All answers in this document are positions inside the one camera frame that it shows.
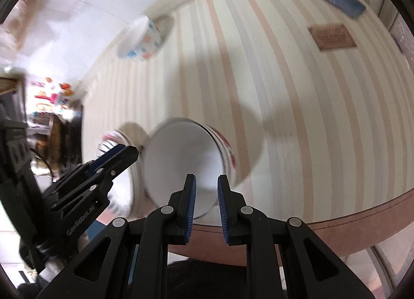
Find person's black trousers legs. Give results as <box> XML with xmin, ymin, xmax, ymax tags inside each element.
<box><xmin>166</xmin><ymin>259</ymin><xmax>248</xmax><ymax>298</ymax></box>

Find white bowl dark rim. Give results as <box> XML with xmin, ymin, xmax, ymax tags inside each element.
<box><xmin>139</xmin><ymin>118</ymin><xmax>226</xmax><ymax>219</ymax></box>

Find black wok pan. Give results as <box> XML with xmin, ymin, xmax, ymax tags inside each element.
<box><xmin>28</xmin><ymin>113</ymin><xmax>82</xmax><ymax>176</ymax></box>

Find white plate blue leaf pattern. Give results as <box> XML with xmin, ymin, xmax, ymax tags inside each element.
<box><xmin>95</xmin><ymin>130</ymin><xmax>130</xmax><ymax>158</ymax></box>

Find striped cat table mat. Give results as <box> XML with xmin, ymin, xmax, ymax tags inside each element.
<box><xmin>80</xmin><ymin>0</ymin><xmax>414</xmax><ymax>267</ymax></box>

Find colourful wall sticker decoration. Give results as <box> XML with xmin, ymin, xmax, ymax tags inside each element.
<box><xmin>26</xmin><ymin>78</ymin><xmax>74</xmax><ymax>115</ymax></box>

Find white bowl blue dots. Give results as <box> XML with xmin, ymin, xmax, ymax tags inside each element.
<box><xmin>116</xmin><ymin>15</ymin><xmax>161</xmax><ymax>60</ymax></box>

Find small brown square coaster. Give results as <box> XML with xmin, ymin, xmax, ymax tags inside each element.
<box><xmin>308</xmin><ymin>24</ymin><xmax>357</xmax><ymax>51</ymax></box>

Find white plate pink flowers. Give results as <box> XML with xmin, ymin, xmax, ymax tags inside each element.
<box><xmin>107</xmin><ymin>132</ymin><xmax>140</xmax><ymax>221</ymax></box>

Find white bowl red flowers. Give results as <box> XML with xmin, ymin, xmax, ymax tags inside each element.
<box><xmin>206</xmin><ymin>125</ymin><xmax>236</xmax><ymax>186</ymax></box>

